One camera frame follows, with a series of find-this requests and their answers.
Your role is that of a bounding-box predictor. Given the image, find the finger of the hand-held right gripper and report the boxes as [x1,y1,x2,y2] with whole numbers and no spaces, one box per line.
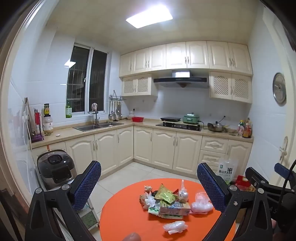
[274,163,296,184]
[245,166,287,195]

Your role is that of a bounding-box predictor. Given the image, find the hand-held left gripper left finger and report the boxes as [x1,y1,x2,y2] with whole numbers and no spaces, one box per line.
[25,160,102,241]

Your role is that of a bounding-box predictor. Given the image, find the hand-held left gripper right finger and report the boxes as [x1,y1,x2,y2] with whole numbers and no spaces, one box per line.
[196,162,273,241]

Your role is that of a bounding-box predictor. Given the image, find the person's left hand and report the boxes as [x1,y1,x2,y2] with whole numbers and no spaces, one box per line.
[124,233,142,241]

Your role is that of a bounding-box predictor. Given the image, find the red gift bag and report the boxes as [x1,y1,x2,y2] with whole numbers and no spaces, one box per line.
[235,175,252,189]

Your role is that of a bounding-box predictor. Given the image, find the pinkish plastic wrap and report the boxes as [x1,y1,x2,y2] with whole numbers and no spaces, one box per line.
[190,192,213,215]

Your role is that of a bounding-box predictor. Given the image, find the clear sack green print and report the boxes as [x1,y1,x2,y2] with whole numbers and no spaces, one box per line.
[217,158,238,184]

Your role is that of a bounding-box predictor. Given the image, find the small tied plastic bag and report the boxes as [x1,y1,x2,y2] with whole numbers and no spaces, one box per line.
[178,179,189,202]

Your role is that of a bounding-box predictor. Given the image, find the black silver rice cooker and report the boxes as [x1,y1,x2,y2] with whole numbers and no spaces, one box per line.
[37,149,77,191]

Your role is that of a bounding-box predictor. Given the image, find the cream door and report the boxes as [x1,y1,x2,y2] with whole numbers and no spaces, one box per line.
[269,14,296,167]

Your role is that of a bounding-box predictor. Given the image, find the cardboard snack box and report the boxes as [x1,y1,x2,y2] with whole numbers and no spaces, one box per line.
[158,202,191,216]

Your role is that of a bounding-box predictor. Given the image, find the gold snack packet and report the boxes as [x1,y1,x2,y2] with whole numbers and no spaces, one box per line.
[154,184,179,204]

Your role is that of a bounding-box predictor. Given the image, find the cluster of seasoning bottles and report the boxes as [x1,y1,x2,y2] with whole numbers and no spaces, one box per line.
[238,118,253,139]

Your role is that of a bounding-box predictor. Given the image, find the clear crumpled plastic bag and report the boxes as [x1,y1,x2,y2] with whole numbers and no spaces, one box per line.
[162,221,188,235]

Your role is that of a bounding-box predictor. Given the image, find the steel double sink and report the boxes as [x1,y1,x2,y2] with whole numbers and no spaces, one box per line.
[73,121,125,132]

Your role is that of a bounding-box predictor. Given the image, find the steel wok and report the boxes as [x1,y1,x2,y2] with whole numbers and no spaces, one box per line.
[207,121,224,132]

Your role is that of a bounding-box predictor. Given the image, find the green white flat packet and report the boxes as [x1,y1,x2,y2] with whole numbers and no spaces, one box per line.
[148,207,183,219]

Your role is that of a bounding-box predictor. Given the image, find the purple knife rack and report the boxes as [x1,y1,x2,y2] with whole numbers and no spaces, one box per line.
[31,108,45,143]

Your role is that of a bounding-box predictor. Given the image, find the black gas stove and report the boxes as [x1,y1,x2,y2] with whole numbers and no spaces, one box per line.
[156,122,201,132]

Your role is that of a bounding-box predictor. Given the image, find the clear jar white contents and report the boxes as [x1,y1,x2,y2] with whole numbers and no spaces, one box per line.
[43,115,54,134]

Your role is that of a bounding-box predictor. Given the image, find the green electric pot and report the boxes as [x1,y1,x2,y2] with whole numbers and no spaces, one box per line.
[182,113,200,124]

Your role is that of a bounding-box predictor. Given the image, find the wooden cutting board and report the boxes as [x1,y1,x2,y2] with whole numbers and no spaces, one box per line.
[23,97,32,142]

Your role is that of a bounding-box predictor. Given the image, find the large cream lattice cabinet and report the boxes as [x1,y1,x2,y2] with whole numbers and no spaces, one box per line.
[209,71,252,103]

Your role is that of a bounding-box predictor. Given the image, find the barred kitchen window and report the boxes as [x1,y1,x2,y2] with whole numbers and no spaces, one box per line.
[67,43,109,114]

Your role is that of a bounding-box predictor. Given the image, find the black range hood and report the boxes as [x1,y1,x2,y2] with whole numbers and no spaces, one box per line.
[153,70,208,88]

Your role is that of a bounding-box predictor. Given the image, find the small cream lattice cabinet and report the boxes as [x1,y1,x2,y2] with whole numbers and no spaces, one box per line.
[121,74,159,97]

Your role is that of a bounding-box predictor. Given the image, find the rectangular ceiling light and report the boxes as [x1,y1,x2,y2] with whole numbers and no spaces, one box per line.
[125,5,173,29]

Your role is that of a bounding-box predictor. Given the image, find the cream door handle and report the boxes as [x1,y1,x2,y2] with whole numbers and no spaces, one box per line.
[279,136,289,161]

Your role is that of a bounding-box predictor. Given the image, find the round wall clock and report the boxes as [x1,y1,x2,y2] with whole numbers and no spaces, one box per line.
[272,72,287,106]

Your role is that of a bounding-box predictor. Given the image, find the wire utensil rack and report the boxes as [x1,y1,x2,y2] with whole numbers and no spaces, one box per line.
[109,90,127,101]

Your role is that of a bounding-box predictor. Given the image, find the white door frame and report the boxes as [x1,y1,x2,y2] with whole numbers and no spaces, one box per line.
[0,0,58,209]

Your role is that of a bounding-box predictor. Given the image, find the cream upper wall cabinets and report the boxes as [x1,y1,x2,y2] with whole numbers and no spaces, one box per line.
[119,41,253,78]

